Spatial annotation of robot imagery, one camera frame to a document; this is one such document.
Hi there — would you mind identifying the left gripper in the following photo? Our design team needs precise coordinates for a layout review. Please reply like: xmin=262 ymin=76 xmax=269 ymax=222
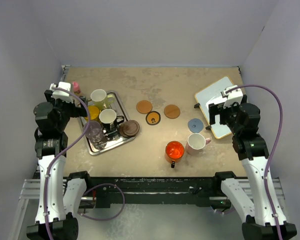
xmin=45 ymin=90 xmax=87 ymax=132

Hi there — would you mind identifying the blue face coaster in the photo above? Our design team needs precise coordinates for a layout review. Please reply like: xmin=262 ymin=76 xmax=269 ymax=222
xmin=187 ymin=118 xmax=204 ymax=133

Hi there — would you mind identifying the pink mug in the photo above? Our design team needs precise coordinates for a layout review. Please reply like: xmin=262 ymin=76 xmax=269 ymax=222
xmin=185 ymin=133 xmax=211 ymax=156

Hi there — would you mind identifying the silver metal tray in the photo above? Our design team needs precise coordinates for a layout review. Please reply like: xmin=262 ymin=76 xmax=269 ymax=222
xmin=83 ymin=90 xmax=136 ymax=156

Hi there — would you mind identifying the orange black face coaster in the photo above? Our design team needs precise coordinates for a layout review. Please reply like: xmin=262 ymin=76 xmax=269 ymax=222
xmin=145 ymin=111 xmax=161 ymax=126

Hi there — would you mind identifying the dark wood coaster top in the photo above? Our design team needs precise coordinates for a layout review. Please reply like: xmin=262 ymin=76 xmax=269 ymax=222
xmin=119 ymin=120 xmax=140 ymax=138

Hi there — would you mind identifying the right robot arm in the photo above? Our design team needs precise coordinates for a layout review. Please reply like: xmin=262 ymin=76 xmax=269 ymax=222
xmin=208 ymin=102 xmax=297 ymax=240

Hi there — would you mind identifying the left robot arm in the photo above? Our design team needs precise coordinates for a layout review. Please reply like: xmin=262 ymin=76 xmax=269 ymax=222
xmin=26 ymin=87 xmax=93 ymax=240

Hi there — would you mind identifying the pink cap bottle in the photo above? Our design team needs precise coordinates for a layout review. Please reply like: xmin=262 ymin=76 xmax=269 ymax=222
xmin=72 ymin=81 xmax=82 ymax=96

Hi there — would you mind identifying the yellow mug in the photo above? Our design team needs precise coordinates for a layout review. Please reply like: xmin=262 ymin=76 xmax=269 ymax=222
xmin=88 ymin=105 xmax=100 ymax=122

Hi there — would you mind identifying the green mug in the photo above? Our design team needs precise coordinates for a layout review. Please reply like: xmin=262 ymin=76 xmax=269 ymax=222
xmin=90 ymin=89 xmax=115 ymax=111

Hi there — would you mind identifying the black and white mug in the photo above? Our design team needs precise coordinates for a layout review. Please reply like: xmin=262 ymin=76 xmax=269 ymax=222
xmin=99 ymin=109 xmax=125 ymax=134

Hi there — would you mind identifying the orange mug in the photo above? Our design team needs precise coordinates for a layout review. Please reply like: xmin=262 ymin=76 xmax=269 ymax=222
xmin=164 ymin=141 xmax=185 ymax=169

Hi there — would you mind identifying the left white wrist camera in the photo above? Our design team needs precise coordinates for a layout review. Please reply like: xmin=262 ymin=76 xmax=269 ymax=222
xmin=49 ymin=81 xmax=73 ymax=103

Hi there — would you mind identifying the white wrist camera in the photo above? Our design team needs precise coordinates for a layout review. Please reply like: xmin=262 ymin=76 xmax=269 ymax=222
xmin=49 ymin=81 xmax=73 ymax=103
xmin=221 ymin=85 xmax=244 ymax=109

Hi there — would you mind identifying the white board wooden frame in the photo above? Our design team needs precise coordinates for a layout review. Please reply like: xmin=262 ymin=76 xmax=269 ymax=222
xmin=194 ymin=76 xmax=234 ymax=140

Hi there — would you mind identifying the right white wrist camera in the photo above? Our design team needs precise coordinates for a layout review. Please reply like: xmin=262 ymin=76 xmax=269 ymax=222
xmin=221 ymin=85 xmax=244 ymax=109

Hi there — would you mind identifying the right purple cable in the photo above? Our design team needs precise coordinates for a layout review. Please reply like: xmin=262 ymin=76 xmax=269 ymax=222
xmin=213 ymin=84 xmax=284 ymax=240

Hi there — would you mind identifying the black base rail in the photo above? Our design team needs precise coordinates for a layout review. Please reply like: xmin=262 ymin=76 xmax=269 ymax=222
xmin=79 ymin=177 xmax=231 ymax=210

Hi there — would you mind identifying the aluminium frame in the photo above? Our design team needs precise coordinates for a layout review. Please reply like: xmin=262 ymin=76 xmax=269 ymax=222
xmin=4 ymin=172 xmax=291 ymax=240

